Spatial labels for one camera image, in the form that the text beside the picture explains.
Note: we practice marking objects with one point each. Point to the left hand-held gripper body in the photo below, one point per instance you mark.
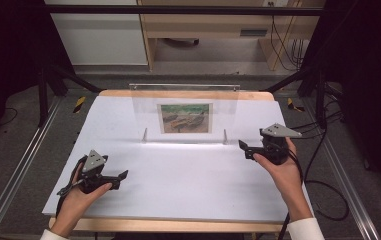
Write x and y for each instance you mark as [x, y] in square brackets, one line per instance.
[93, 173]

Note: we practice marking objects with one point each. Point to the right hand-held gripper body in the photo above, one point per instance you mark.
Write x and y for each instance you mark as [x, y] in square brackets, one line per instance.
[274, 146]

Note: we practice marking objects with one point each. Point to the paper picture card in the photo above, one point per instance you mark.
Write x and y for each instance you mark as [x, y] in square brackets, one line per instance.
[184, 118]

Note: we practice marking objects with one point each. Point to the clear acrylic photo frame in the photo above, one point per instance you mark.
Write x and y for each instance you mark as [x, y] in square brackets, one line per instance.
[184, 96]

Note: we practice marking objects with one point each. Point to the person's left hand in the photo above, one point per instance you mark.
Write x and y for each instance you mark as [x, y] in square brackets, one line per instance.
[78, 200]

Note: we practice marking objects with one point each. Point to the person's right hand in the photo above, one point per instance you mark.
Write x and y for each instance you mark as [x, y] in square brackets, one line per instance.
[286, 176]

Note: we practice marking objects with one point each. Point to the white board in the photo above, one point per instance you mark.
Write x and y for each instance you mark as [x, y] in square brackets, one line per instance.
[178, 180]

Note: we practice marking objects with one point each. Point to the wooden table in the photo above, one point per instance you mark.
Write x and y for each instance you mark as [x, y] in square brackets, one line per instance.
[164, 226]

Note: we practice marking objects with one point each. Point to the black metal stand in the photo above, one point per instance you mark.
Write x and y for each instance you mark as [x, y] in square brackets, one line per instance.
[321, 100]
[43, 96]

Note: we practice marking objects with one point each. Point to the grey desk label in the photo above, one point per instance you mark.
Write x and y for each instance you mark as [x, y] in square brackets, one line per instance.
[253, 32]

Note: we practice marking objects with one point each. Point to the black curtain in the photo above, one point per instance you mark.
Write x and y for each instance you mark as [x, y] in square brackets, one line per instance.
[368, 83]
[8, 50]

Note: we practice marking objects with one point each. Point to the wooden desk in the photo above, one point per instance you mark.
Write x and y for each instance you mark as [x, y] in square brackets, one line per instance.
[204, 23]

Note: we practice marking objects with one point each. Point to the white cabinet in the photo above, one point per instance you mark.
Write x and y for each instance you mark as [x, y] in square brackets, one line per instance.
[101, 36]

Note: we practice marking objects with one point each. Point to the black horizontal bar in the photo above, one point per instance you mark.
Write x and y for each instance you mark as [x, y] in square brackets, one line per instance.
[178, 10]

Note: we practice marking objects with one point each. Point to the aluminium rail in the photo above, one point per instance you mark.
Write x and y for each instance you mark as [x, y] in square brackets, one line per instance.
[21, 166]
[341, 173]

